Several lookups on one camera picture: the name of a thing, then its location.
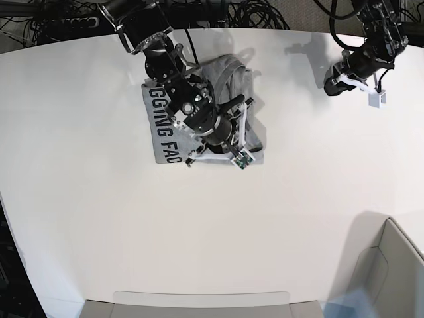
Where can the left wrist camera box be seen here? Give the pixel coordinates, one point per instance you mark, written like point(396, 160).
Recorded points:
point(377, 99)

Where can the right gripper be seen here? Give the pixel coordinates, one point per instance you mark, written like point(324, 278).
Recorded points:
point(225, 132)

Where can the grey tray bottom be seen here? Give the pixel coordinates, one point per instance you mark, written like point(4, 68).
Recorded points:
point(137, 304)

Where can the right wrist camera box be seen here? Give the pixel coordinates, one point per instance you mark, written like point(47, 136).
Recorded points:
point(243, 159)

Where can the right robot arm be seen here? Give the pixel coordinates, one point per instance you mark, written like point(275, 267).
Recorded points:
point(143, 28)

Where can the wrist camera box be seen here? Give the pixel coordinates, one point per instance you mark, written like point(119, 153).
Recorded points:
point(243, 159)
point(377, 99)

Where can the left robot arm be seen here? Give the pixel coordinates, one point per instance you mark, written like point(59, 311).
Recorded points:
point(384, 40)

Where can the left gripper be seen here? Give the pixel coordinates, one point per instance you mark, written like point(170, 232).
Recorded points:
point(343, 79)

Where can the grey bin right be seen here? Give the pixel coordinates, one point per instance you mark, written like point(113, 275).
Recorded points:
point(388, 278)

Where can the grey T-shirt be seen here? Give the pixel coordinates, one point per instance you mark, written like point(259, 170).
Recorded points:
point(176, 106)

